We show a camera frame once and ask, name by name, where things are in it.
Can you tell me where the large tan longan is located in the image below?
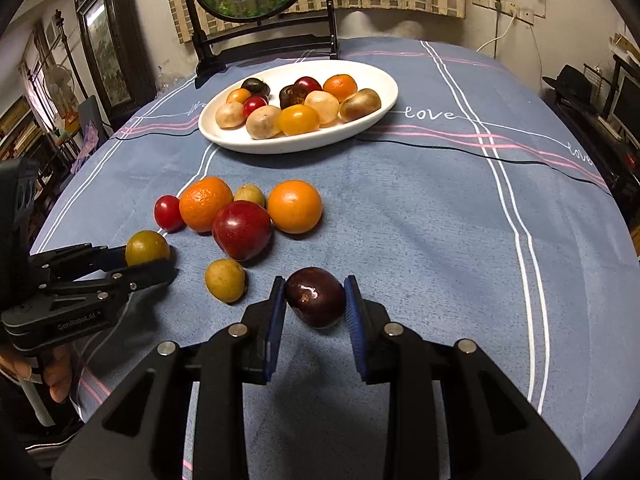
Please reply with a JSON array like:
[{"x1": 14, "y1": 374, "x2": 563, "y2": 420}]
[{"x1": 245, "y1": 105, "x2": 283, "y2": 140}]

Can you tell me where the small tan longan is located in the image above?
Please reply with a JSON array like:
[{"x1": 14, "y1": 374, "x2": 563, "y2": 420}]
[{"x1": 215, "y1": 101, "x2": 247, "y2": 130}]

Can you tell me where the dark framed picture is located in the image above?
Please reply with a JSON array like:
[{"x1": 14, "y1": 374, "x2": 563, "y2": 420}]
[{"x1": 74, "y1": 0, "x2": 158, "y2": 121}]

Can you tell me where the textured orange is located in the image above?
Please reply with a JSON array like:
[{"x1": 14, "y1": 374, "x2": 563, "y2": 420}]
[{"x1": 179, "y1": 176, "x2": 234, "y2": 233}]

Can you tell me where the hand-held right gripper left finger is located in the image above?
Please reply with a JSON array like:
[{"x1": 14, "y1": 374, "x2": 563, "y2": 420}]
[{"x1": 52, "y1": 275, "x2": 288, "y2": 480}]

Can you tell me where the white power cable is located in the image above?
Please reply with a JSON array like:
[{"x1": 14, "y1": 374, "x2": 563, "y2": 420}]
[{"x1": 476, "y1": 10, "x2": 518, "y2": 56}]

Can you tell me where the black side cabinet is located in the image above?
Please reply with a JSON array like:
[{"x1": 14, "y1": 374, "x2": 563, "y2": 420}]
[{"x1": 550, "y1": 100, "x2": 640, "y2": 211}]

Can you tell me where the small green yellow plum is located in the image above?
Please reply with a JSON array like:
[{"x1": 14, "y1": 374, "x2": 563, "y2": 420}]
[{"x1": 233, "y1": 184, "x2": 266, "y2": 208}]

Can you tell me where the large red apple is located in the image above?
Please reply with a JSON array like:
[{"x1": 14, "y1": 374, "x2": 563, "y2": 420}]
[{"x1": 211, "y1": 200, "x2": 274, "y2": 262}]

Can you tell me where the purple cloth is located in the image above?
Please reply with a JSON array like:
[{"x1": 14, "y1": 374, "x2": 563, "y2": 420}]
[{"x1": 72, "y1": 127, "x2": 103, "y2": 173}]

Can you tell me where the orange mandarin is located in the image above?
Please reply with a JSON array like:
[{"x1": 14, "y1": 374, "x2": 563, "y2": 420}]
[{"x1": 322, "y1": 74, "x2": 359, "y2": 103}]

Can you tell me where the computer monitor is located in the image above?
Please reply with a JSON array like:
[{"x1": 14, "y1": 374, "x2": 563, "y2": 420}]
[{"x1": 610, "y1": 67, "x2": 640, "y2": 141}]

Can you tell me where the person's left hand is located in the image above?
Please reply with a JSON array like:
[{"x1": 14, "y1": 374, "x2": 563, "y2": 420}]
[{"x1": 0, "y1": 342, "x2": 73, "y2": 405}]

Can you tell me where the black hat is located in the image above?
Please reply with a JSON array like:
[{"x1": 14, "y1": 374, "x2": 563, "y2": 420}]
[{"x1": 542, "y1": 64, "x2": 598, "y2": 106}]

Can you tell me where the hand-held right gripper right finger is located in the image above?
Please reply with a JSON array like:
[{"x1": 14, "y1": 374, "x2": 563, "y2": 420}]
[{"x1": 342, "y1": 274, "x2": 583, "y2": 480}]

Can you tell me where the yellow orange tomato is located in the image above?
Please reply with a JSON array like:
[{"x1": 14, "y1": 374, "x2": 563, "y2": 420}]
[{"x1": 278, "y1": 104, "x2": 321, "y2": 137}]

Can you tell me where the dark brown plum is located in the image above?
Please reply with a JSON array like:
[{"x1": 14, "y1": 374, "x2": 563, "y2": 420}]
[{"x1": 279, "y1": 83, "x2": 310, "y2": 110}]

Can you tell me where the white oval plate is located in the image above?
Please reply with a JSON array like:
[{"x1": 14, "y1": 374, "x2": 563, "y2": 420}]
[{"x1": 198, "y1": 58, "x2": 399, "y2": 155}]

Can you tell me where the white tube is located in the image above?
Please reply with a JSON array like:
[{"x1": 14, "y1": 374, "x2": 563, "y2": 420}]
[{"x1": 17, "y1": 377, "x2": 53, "y2": 428}]

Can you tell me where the small dark purple plum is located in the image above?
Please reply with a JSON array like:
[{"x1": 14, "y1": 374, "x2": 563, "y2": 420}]
[{"x1": 240, "y1": 77, "x2": 271, "y2": 98}]

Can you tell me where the pale peach plum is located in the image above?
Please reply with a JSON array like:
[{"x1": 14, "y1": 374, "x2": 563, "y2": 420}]
[{"x1": 304, "y1": 90, "x2": 341, "y2": 127}]

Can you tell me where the large olive brown plum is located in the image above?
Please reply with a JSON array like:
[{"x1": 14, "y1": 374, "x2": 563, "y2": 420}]
[{"x1": 339, "y1": 88, "x2": 382, "y2": 123}]

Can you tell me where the smooth round orange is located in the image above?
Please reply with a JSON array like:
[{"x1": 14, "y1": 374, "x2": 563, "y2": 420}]
[{"x1": 267, "y1": 180, "x2": 324, "y2": 235}]

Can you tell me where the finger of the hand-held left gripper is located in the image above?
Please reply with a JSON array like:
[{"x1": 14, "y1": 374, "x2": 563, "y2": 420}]
[
  {"x1": 29, "y1": 242, "x2": 131, "y2": 281},
  {"x1": 39, "y1": 257, "x2": 178, "y2": 308}
]

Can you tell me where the wooden bookshelf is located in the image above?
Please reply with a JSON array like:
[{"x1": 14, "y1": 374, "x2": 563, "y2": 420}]
[{"x1": 0, "y1": 95, "x2": 46, "y2": 161}]

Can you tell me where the standing fan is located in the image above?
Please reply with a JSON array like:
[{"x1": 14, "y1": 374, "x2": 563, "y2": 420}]
[{"x1": 44, "y1": 65, "x2": 76, "y2": 106}]

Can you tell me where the olive green plum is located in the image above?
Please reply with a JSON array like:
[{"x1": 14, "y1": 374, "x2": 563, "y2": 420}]
[{"x1": 125, "y1": 230, "x2": 171, "y2": 267}]

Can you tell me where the large dark purple plum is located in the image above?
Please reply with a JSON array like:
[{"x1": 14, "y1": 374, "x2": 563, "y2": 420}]
[{"x1": 285, "y1": 267, "x2": 347, "y2": 329}]

